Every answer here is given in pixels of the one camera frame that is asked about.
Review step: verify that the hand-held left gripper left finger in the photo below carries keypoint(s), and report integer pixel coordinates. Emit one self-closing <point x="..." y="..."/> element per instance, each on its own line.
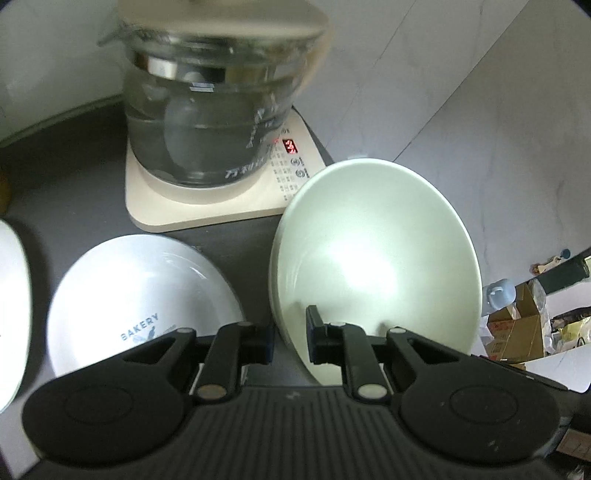
<point x="265" y="344"/>

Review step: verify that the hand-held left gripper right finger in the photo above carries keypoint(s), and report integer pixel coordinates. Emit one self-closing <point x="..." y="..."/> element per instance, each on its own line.
<point x="315" y="334"/>

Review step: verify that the pale green bowl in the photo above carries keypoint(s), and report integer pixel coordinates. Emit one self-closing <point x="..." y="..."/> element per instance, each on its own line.
<point x="369" y="230"/>

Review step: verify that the white printed plate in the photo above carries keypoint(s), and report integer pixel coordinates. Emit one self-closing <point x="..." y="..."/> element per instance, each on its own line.
<point x="138" y="286"/>

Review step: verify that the cream kettle base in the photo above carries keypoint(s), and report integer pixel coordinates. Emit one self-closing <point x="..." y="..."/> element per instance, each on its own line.
<point x="152" y="207"/>

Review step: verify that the plastic bottle grey-blue cap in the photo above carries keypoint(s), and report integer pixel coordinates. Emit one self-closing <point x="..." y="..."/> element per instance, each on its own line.
<point x="498" y="295"/>

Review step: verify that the cardboard box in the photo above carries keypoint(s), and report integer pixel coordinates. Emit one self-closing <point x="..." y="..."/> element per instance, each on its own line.
<point x="517" y="330"/>

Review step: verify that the glass kettle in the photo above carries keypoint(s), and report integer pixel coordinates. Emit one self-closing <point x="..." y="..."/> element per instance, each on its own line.
<point x="194" y="129"/>

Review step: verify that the dark cylinder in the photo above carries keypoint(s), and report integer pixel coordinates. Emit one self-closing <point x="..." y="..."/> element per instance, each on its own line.
<point x="565" y="272"/>

